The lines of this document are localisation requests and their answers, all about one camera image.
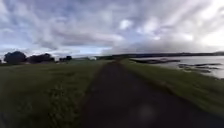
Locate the wide green grass field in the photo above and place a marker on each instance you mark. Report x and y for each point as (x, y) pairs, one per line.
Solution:
(40, 90)

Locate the dark distant shore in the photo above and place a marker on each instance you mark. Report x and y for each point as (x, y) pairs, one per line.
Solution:
(156, 55)

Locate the row of dark trees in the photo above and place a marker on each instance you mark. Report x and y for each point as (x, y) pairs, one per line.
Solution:
(20, 57)

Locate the green grass bank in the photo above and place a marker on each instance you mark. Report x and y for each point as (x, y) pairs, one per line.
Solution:
(180, 81)

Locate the dark mud flats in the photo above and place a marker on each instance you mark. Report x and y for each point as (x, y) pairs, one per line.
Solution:
(196, 67)

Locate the grey water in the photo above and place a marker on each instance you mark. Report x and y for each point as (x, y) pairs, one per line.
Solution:
(203, 60)

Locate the dark asphalt path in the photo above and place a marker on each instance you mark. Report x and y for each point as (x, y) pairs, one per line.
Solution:
(123, 93)

